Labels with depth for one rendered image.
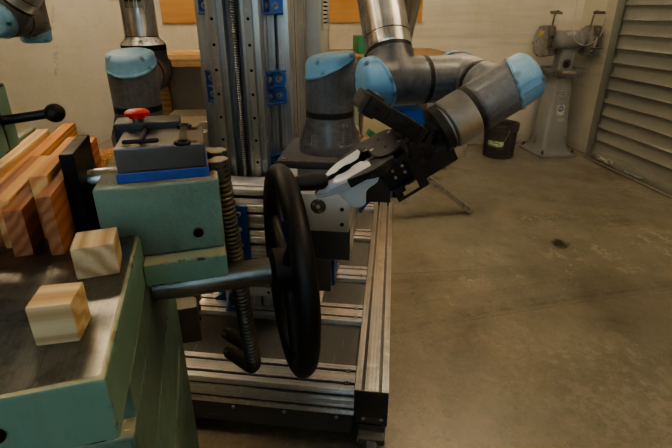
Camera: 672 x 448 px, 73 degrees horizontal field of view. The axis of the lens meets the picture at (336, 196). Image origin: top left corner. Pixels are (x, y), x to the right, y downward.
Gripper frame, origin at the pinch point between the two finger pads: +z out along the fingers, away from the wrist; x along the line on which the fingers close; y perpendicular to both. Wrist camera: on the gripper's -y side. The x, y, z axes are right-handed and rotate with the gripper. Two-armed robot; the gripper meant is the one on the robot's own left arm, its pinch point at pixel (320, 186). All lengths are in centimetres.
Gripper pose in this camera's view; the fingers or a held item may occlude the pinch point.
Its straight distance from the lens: 65.9
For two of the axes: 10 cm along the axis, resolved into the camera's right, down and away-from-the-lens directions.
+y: 4.4, 7.3, 5.1
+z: -8.6, 5.2, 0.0
